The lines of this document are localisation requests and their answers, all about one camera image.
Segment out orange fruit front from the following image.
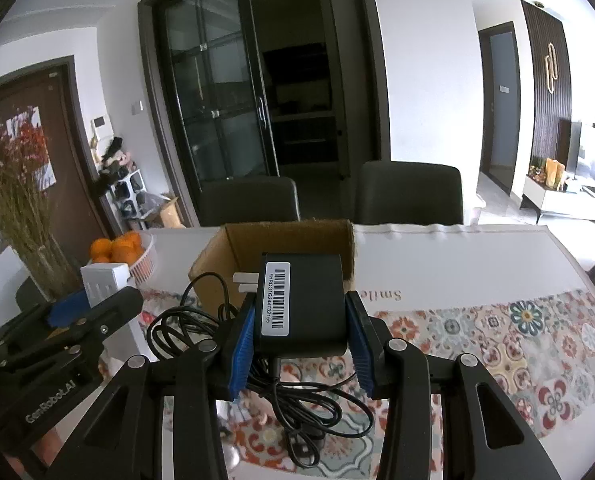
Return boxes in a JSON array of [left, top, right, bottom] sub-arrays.
[[110, 238, 140, 266]]

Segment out black power adapter with cable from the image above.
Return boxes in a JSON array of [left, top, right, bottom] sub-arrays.
[[145, 254, 372, 468]]

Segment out right dark dining chair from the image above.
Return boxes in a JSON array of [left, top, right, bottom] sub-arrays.
[[353, 162, 465, 226]]

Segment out orange fruit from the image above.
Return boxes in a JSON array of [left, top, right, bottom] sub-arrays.
[[89, 238, 113, 263], [122, 231, 142, 249], [110, 238, 140, 266]]

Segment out white fruit basket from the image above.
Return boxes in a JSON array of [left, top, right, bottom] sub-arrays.
[[86, 231, 158, 283]]

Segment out person left hand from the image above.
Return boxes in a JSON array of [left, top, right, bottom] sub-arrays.
[[0, 428, 63, 479]]

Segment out cardboard box on floor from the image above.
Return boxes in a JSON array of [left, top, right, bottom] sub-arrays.
[[150, 197, 186, 229]]

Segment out left dark dining chair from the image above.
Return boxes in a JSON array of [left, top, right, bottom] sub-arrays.
[[198, 176, 301, 226]]

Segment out orange fruit left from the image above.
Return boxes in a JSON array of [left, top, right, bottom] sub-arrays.
[[89, 238, 113, 263]]

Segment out white shoe rack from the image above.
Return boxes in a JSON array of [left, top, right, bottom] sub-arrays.
[[110, 169, 148, 229]]

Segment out brown cardboard box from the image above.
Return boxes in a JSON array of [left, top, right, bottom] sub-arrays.
[[188, 218, 356, 311]]

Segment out dark glass cabinet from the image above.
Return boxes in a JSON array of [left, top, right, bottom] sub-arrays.
[[138, 0, 391, 197]]

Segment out patterned table runner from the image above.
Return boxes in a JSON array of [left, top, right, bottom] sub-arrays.
[[136, 286, 595, 480]]

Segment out white power adapter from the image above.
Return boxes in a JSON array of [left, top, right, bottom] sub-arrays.
[[79, 262, 143, 376]]

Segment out dark dining chair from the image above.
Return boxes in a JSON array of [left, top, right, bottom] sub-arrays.
[[353, 162, 465, 226], [198, 176, 301, 226]]

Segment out red white door poster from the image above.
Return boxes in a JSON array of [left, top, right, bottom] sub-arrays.
[[6, 105, 56, 191]]

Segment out dark wall panel logo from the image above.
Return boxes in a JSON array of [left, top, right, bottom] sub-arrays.
[[521, 1, 572, 164]]

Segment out brown entrance door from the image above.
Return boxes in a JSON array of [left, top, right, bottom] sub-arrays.
[[0, 56, 110, 268]]

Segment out glass vase dried flowers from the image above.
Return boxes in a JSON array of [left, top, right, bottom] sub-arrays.
[[0, 119, 80, 300]]

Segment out white tv console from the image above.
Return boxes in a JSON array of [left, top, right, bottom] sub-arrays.
[[520, 177, 595, 223]]

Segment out orange fruit right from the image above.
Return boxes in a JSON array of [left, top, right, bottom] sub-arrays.
[[122, 231, 142, 249]]

